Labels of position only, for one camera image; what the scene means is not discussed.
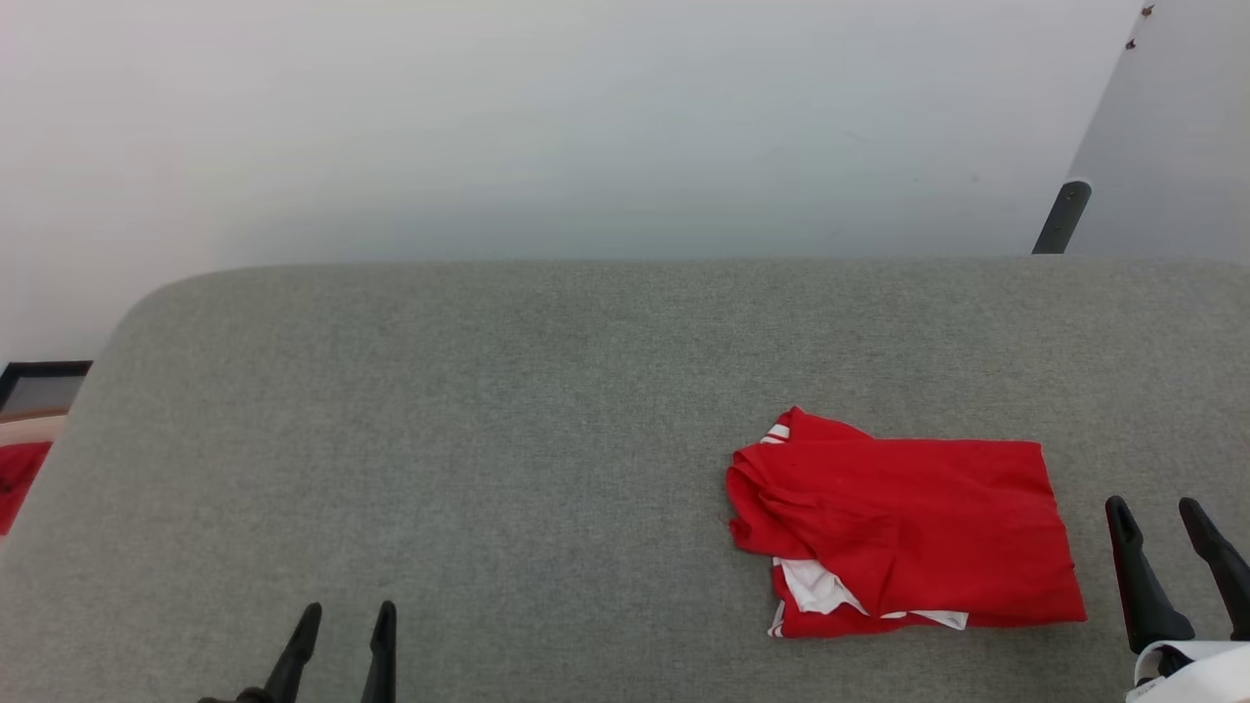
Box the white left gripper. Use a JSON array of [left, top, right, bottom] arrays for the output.
[[198, 600, 398, 703]]

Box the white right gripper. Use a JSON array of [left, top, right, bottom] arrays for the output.
[[1104, 495, 1250, 703]]

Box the red and white shirt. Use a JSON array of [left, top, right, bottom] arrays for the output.
[[724, 406, 1089, 640]]

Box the red cloth pile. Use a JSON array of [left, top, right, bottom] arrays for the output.
[[0, 440, 54, 537]]

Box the black metal leg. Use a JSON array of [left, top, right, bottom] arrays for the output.
[[1031, 180, 1093, 256]]

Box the beige wooden edge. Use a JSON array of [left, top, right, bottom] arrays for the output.
[[0, 411, 70, 446]]

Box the light grey board panel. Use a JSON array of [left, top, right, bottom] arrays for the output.
[[1063, 0, 1250, 261]]

